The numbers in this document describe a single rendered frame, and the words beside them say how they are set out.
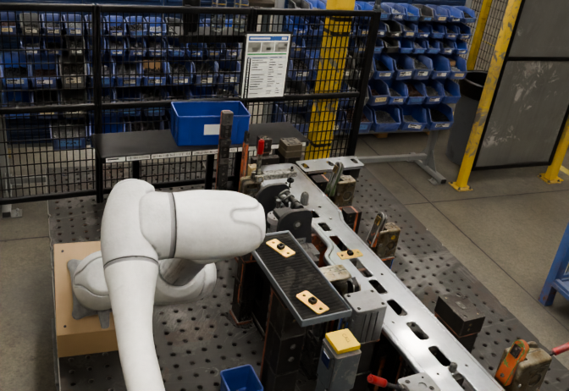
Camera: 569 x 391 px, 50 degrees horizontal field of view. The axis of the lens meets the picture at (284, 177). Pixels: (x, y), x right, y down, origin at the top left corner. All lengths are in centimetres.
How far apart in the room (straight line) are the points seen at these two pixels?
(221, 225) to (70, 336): 91
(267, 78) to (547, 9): 258
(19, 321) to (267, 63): 171
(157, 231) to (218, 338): 96
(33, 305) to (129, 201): 221
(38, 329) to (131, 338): 212
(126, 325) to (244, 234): 28
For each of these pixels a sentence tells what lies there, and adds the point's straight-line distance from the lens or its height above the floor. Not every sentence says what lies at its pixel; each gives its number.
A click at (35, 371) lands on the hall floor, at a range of 303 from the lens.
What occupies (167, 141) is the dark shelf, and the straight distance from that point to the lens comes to 258.
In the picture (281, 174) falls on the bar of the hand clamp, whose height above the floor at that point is 107.
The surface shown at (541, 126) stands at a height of 49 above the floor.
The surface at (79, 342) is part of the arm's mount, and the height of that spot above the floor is 75.
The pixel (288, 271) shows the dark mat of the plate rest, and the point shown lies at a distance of 163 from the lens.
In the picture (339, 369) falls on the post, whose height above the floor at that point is 111.
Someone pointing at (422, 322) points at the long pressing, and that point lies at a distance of 183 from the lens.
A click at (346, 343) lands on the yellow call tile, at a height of 116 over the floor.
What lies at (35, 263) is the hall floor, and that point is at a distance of 366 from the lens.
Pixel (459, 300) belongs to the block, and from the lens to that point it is 191.
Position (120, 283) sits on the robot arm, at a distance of 116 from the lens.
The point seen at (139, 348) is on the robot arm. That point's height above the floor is 135.
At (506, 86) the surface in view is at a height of 83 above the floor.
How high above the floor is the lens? 211
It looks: 27 degrees down
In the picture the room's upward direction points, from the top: 8 degrees clockwise
